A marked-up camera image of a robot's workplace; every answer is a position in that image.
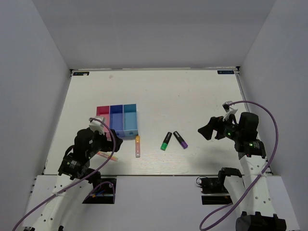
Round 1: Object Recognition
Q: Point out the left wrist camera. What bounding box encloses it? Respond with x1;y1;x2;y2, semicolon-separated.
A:
89;116;105;134

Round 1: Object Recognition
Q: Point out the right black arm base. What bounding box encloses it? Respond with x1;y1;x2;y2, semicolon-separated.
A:
196;176;232;205

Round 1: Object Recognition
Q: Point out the right blue corner label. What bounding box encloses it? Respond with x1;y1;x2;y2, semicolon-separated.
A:
217;70;234;75

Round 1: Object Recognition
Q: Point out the dark blue container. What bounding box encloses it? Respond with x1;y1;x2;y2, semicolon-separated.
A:
110;104;125;138

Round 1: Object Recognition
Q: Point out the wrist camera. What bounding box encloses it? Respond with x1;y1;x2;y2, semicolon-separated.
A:
89;116;105;134
222;101;238;121

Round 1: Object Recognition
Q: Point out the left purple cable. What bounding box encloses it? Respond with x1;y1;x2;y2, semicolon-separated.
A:
12;117;118;231

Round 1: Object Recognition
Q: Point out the orange capped highlighter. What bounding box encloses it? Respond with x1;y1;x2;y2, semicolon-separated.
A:
135;135;141;158

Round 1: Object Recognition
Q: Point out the purple capped black highlighter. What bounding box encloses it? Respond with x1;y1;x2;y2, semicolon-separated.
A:
173;131;188;149

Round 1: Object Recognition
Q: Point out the left blue corner label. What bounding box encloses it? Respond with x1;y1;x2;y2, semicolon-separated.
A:
73;72;90;76

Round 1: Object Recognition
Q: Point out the yellow pink highlighter pen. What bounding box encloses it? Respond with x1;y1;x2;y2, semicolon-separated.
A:
97;152;118;162

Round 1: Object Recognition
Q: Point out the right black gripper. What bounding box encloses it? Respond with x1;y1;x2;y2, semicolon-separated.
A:
198;112;243;141

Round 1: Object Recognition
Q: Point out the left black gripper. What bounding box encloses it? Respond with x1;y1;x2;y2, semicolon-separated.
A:
87;128;123;157

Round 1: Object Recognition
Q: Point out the green capped black highlighter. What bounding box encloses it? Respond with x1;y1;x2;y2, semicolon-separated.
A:
160;132;172;151

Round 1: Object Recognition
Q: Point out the blue corner label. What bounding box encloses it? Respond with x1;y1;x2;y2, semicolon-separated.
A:
73;72;90;76
217;70;234;75

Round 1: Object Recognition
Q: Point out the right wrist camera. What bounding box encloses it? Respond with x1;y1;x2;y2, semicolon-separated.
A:
222;101;238;121

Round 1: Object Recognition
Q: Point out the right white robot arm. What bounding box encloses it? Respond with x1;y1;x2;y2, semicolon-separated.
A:
197;112;287;231

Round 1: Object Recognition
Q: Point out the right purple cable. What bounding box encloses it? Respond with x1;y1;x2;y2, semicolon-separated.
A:
199;101;279;231

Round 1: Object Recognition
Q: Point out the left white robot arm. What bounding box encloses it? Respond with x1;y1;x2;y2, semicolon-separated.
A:
26;128;123;231

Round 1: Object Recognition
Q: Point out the light blue container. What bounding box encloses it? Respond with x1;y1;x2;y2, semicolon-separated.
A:
123;104;138;137

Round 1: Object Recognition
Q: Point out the purple cable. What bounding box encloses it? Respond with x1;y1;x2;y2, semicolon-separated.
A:
12;117;118;231
199;101;279;231

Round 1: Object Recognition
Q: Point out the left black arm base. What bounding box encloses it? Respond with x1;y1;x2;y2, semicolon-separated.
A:
82;178;117;205

